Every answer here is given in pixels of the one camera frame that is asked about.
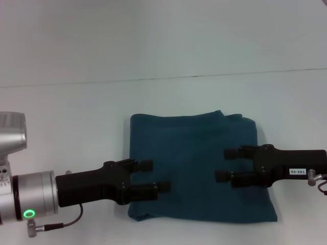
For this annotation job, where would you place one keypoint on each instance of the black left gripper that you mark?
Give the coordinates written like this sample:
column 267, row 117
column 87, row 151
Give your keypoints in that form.
column 89, row 183

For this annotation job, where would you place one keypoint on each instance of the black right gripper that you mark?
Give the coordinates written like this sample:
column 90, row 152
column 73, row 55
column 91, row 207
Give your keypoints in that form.
column 288, row 166

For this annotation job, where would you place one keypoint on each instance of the teal T-shirt with FREE print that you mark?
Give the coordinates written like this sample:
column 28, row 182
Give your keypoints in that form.
column 194, row 153

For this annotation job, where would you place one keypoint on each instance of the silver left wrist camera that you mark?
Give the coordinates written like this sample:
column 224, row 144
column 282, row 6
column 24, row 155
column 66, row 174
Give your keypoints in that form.
column 11, row 132

